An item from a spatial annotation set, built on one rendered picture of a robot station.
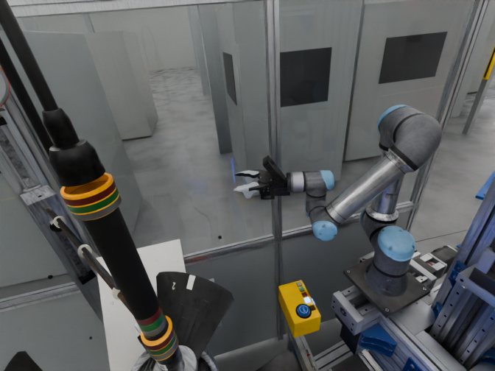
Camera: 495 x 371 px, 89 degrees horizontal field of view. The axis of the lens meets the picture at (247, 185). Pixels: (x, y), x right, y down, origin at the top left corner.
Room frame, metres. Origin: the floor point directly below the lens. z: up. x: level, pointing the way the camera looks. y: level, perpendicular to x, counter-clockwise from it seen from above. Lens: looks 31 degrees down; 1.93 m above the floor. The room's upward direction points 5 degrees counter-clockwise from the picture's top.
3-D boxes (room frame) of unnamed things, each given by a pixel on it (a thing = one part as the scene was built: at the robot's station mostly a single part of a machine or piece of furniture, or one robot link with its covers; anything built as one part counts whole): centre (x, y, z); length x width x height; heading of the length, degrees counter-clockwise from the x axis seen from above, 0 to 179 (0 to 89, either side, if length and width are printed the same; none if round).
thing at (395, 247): (0.65, -0.51, 1.20); 0.13 x 0.12 x 0.14; 175
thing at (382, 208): (0.78, -0.52, 1.41); 0.15 x 0.12 x 0.55; 175
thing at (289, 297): (0.57, -0.15, 1.02); 0.16 x 0.10 x 0.11; 12
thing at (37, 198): (0.64, 0.60, 1.54); 0.10 x 0.07 x 0.08; 47
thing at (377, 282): (0.64, -0.51, 1.09); 0.15 x 0.15 x 0.10
